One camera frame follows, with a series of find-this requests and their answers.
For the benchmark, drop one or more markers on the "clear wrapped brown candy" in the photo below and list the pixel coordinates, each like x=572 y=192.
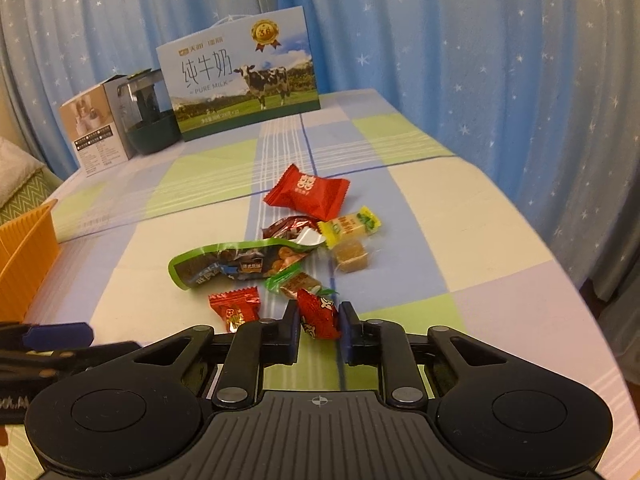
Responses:
x=350 y=254

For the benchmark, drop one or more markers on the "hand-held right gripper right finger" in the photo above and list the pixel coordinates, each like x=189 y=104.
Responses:
x=345 y=332

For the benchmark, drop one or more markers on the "white cardboard box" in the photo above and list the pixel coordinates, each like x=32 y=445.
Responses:
x=95 y=130

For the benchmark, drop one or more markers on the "long green snack packet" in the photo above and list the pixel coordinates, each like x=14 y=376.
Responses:
x=225 y=265

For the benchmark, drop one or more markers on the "white cushion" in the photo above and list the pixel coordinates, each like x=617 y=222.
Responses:
x=15 y=170

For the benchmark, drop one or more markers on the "small red gold-print candy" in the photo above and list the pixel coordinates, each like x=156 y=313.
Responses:
x=234 y=310

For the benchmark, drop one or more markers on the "green zigzag cloth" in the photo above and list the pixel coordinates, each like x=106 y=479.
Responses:
x=25 y=200

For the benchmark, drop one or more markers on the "yellow green snack packet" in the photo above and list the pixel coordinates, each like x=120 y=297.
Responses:
x=345 y=225

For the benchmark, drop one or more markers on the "green-ended brown candy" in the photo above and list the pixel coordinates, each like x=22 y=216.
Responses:
x=297 y=282

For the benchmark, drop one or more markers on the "blue star-print curtain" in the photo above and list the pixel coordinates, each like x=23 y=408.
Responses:
x=475 y=60

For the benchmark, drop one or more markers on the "dark red snack packet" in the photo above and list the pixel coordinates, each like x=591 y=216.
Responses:
x=285 y=227

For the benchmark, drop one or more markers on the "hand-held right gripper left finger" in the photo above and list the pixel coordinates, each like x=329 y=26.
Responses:
x=295 y=332

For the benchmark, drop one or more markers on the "orange plastic basket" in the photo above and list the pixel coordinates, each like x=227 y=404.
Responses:
x=30 y=260

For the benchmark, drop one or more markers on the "dark green kitchen appliance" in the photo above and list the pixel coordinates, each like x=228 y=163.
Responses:
x=150 y=132

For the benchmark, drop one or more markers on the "checked tablecloth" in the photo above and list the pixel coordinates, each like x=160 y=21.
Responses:
x=450 y=240

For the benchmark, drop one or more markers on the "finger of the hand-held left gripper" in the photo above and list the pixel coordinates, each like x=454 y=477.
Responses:
x=90 y=352
x=60 y=334

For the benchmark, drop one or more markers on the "small red white-print candy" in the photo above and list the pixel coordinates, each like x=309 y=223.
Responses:
x=317 y=317

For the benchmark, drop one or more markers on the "large red snack packet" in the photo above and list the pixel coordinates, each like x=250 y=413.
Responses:
x=305 y=187

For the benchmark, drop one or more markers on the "milk carton box with cow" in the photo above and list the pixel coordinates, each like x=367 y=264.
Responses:
x=240 y=75

